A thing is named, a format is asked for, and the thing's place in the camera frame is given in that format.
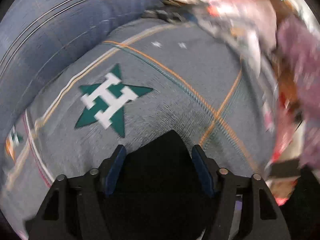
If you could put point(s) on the grey star-patterned bed quilt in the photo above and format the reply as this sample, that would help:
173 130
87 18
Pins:
66 115

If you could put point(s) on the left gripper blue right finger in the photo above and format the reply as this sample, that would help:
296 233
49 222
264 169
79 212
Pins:
206 169

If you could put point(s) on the blue plaid bedding bundle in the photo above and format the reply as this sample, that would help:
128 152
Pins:
60 37

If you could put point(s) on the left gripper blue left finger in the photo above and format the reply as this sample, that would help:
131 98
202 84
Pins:
110 169

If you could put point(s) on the purple floral cloth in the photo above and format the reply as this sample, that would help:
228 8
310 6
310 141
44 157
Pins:
301 50

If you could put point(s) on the black pants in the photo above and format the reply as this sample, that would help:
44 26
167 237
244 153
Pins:
158 194

